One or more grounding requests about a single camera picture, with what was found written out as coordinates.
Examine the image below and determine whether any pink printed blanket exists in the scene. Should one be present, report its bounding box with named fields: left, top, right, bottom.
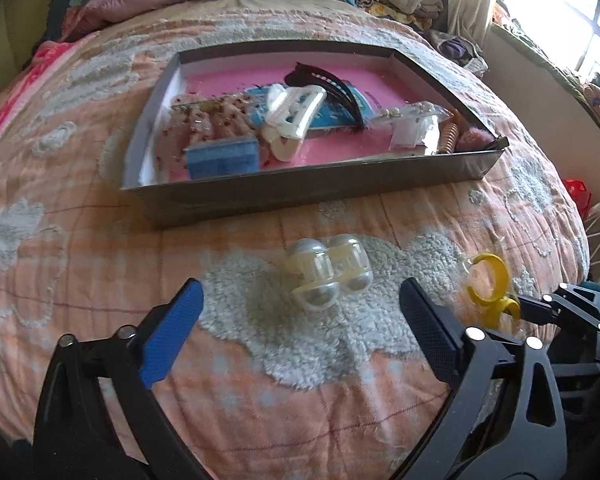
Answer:
left=0, top=42, right=56, bottom=161

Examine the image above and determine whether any clear earring packet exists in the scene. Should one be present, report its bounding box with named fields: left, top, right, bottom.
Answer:
left=379, top=101, right=453, bottom=157

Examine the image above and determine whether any floral fabric scrunchie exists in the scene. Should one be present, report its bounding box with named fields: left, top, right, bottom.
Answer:
left=167, top=92, right=261, bottom=162

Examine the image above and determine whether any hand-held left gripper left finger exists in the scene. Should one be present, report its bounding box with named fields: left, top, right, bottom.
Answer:
left=32, top=277, right=216, bottom=480

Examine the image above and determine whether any green window seat cushion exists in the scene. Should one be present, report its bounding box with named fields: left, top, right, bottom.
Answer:
left=490, top=15, right=600, bottom=153

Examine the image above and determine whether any floral laundry basket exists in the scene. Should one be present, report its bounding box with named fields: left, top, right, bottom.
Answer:
left=430, top=30, right=488, bottom=75

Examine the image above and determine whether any yellow hair clip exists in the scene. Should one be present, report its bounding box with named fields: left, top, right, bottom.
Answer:
left=462, top=252, right=522, bottom=331

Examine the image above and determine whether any white hair claw clip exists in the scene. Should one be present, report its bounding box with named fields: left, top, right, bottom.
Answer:
left=260, top=84, right=328, bottom=162

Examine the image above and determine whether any window with dark frame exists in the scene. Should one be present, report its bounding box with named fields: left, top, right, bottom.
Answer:
left=495, top=0, right=600, bottom=91

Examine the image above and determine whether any brown hair claw clip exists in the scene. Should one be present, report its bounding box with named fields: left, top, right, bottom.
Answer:
left=284, top=61, right=368, bottom=133

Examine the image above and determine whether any pink fluffy hair tie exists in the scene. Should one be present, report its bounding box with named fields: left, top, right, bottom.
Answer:
left=455, top=127, right=496, bottom=152

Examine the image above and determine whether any orange spiral hair tie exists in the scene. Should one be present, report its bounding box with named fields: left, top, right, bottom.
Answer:
left=439, top=112, right=466, bottom=154

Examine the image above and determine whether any grey cardboard box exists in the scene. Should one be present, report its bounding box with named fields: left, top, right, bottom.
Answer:
left=119, top=42, right=510, bottom=231

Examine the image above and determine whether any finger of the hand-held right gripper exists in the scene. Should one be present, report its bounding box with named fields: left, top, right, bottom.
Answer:
left=547, top=334, right=600, bottom=378
left=517, top=282, right=600, bottom=334

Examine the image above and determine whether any red plastic bag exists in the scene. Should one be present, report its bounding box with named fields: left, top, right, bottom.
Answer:
left=562, top=177, right=592, bottom=216

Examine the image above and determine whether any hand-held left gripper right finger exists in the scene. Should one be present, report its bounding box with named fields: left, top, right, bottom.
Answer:
left=392, top=277, right=569, bottom=480

